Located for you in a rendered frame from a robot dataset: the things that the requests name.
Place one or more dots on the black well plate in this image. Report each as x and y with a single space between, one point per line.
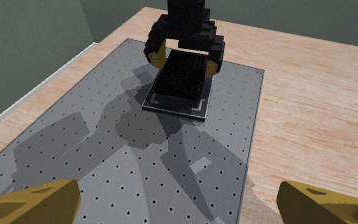
182 75

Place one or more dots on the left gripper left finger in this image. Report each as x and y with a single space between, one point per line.
52 203

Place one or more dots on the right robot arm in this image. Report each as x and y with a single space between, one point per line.
206 12

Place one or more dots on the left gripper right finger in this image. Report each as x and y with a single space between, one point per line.
300 203

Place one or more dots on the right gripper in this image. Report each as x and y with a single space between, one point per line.
185 23

